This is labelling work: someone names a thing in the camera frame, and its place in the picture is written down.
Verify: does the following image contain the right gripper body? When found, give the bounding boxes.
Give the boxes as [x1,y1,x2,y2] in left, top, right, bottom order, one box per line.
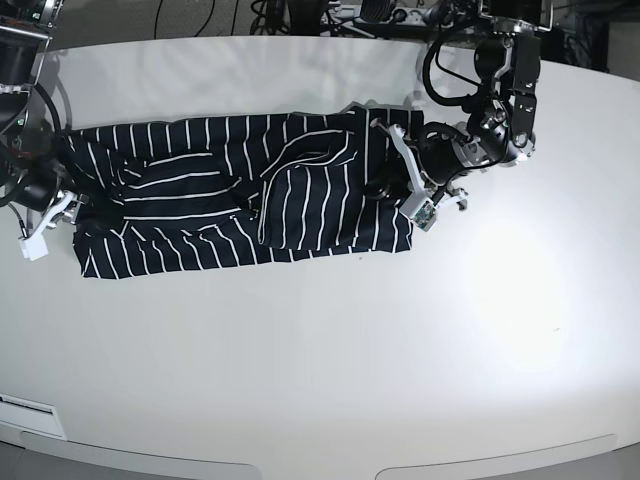
[27,190,83,238]

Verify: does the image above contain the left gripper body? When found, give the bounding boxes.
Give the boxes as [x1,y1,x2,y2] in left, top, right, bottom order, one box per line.
[369,119,470,213]

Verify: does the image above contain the navy white striped T-shirt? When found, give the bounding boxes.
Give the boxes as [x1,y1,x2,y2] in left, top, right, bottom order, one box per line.
[61,104,424,280]

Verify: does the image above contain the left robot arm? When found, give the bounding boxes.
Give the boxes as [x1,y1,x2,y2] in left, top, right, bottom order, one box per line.
[366,1,552,219]

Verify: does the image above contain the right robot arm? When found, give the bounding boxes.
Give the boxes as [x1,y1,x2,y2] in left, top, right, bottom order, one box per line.
[1,1,87,240]

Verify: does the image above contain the white label plate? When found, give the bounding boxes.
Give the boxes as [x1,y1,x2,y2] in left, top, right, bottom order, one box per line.
[1,394,67,441]

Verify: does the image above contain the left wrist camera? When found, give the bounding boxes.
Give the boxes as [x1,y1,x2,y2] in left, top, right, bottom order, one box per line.
[400,194,437,232]

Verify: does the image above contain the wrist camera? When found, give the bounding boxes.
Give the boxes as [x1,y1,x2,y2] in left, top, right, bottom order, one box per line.
[400,194,437,232]
[19,234,49,261]

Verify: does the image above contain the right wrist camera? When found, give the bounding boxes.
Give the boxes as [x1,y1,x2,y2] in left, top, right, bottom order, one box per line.
[19,234,49,261]

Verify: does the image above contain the black cable clutter background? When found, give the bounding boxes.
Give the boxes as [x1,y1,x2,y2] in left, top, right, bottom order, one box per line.
[152,1,639,71]

